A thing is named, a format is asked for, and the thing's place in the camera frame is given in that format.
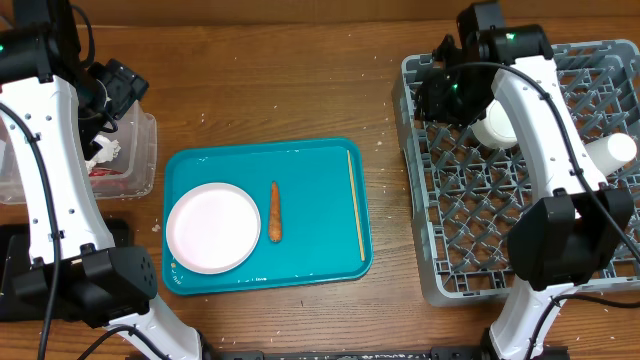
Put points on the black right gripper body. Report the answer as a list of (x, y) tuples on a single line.
[(461, 102)]

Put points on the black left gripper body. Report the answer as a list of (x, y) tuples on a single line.
[(122, 87)]

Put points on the white saucer bowl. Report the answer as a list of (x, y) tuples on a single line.
[(495, 130)]

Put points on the white tissue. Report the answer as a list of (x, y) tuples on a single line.
[(109, 151)]

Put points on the red foil snack wrapper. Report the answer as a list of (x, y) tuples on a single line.
[(106, 182)]

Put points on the wooden chopstick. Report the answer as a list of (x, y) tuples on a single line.
[(355, 206)]

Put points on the small white cup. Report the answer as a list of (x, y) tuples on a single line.
[(611, 152)]

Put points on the large white plate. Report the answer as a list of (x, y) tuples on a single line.
[(213, 228)]

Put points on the orange carrot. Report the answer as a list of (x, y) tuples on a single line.
[(275, 223)]

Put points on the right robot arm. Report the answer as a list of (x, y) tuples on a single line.
[(577, 219)]

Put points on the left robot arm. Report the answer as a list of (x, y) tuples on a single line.
[(55, 99)]

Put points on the grey dishwasher rack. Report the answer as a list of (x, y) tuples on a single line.
[(466, 197)]

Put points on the black waste bin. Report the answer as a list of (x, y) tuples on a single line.
[(15, 260)]

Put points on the clear plastic bin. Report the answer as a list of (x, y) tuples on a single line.
[(137, 136)]

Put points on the teal plastic tray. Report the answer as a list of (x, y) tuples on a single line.
[(319, 242)]

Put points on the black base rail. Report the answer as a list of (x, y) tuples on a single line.
[(435, 353)]

